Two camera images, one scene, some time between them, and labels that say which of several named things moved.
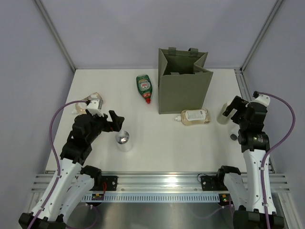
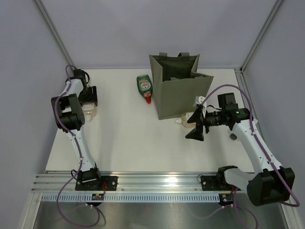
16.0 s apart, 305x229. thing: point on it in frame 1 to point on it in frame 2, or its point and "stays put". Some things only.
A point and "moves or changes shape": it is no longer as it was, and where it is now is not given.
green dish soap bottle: [145, 86] stays put
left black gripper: [114, 126] to [92, 98]
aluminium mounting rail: [155, 181] stays put
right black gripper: [238, 104] to [196, 133]
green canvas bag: [182, 85] moves or changes shape
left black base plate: [105, 183] stays put
